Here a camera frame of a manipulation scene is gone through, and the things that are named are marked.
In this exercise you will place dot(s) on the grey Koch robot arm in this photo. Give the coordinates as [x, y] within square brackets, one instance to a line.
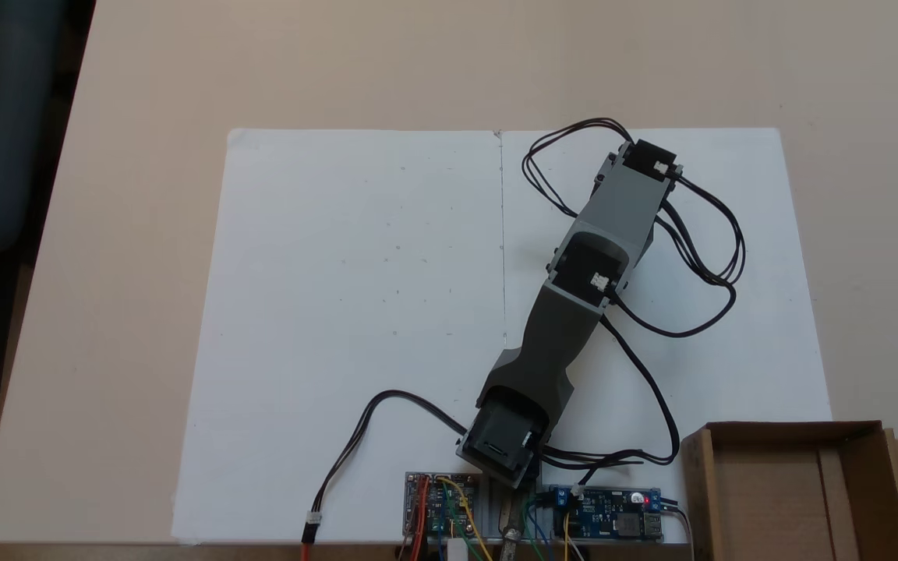
[620, 202]

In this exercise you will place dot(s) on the white paper sheet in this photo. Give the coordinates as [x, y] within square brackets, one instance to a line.
[324, 312]
[768, 374]

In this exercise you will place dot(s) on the grey circuit board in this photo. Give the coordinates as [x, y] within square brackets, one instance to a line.
[457, 500]

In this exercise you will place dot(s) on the white plastic plug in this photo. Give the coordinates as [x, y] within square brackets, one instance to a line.
[458, 550]

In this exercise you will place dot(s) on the blue circuit board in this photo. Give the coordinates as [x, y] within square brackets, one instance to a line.
[613, 520]

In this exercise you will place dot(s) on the brown cardboard box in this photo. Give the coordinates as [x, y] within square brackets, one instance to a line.
[768, 499]

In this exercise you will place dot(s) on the blue grey chair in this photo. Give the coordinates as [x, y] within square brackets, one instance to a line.
[5, 117]

